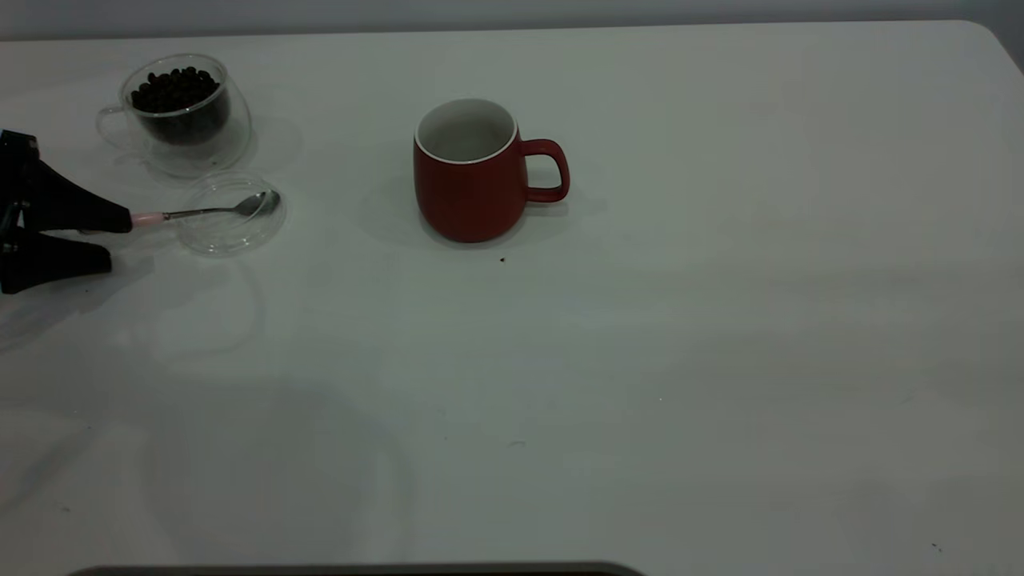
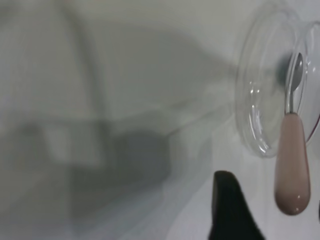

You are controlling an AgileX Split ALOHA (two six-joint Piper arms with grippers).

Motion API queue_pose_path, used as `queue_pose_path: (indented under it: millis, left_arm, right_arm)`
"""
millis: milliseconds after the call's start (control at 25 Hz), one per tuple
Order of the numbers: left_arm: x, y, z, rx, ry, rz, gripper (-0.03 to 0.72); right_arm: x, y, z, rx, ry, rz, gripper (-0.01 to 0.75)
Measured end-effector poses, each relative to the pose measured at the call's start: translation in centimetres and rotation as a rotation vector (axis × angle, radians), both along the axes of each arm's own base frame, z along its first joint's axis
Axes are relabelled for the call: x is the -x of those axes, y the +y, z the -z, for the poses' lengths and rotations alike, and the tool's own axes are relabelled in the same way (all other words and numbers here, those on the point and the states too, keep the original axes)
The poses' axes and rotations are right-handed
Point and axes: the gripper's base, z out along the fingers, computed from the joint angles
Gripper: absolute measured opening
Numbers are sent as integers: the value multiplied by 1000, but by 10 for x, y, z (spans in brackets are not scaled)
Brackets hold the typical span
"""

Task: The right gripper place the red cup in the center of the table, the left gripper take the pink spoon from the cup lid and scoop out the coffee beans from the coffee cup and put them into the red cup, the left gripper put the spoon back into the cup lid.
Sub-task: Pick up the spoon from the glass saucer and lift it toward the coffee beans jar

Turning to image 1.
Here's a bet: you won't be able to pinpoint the pink handled metal spoon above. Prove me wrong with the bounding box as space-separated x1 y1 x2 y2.
130 190 282 229

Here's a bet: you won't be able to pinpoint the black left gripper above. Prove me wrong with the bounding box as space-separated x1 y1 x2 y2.
0 130 134 295

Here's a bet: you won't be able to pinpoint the clear double wall glass cup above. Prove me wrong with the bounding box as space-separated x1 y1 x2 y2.
96 54 253 178

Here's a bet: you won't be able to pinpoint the dark coffee beans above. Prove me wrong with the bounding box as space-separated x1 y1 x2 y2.
130 66 231 146

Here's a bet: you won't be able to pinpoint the clear round glass lid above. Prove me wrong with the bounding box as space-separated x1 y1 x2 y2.
174 170 286 257

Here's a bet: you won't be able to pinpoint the red ceramic mug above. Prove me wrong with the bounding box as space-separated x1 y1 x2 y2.
413 98 571 244

